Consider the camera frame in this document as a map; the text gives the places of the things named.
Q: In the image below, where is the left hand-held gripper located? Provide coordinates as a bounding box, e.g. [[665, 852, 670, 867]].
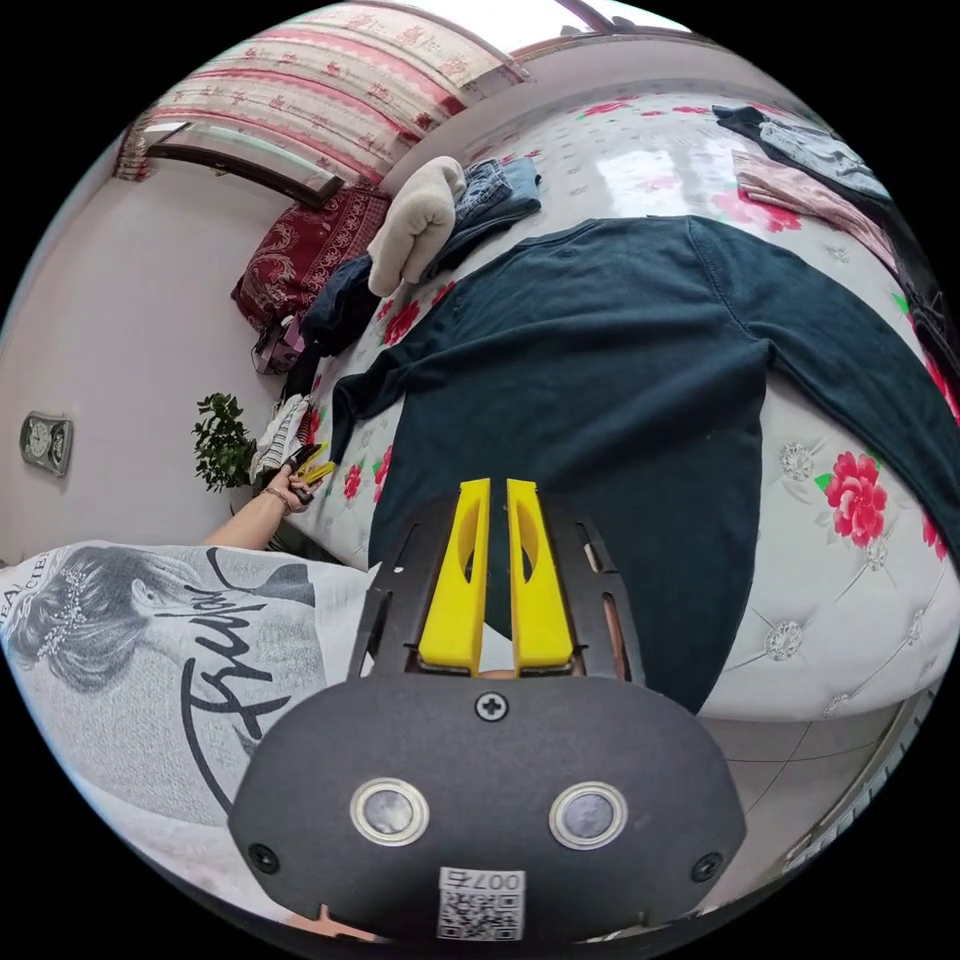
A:
[[287, 441, 337, 507]]

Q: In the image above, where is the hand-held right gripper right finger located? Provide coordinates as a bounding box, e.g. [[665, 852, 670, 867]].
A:
[[506, 477, 574, 675]]

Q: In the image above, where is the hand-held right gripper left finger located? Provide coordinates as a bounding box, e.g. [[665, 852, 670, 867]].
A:
[[417, 477, 493, 675]]

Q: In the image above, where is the black long sleeve shirt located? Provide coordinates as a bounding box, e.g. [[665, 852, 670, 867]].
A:
[[329, 213, 960, 715]]

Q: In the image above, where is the person's left forearm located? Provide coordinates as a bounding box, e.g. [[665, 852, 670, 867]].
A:
[[203, 490, 291, 550]]

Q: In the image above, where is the person's left hand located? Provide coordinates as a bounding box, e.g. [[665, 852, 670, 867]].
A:
[[262, 449, 316, 516]]

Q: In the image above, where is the striped cloth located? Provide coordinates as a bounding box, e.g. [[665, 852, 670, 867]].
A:
[[249, 395, 313, 483]]

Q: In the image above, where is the green potted plant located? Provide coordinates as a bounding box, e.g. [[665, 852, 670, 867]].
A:
[[191, 391, 258, 495]]

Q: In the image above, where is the red patterned pillow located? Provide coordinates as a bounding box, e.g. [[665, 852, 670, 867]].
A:
[[230, 185, 393, 333]]

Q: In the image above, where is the pile of clothes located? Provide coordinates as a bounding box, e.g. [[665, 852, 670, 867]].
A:
[[710, 103, 905, 265], [299, 155, 544, 360]]

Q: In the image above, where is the person's body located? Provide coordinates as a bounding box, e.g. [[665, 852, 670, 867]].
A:
[[0, 538, 378, 943]]

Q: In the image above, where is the bed with floral quilt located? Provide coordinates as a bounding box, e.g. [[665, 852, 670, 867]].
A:
[[298, 89, 960, 723]]

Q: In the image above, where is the dark framed window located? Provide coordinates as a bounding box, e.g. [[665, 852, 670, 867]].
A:
[[142, 119, 348, 211]]

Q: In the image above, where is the pink floral curtain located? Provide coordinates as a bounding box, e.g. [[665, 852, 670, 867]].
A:
[[112, 0, 535, 190]]

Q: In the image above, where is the grey wall clock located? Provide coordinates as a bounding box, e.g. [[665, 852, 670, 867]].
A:
[[18, 410, 76, 478]]

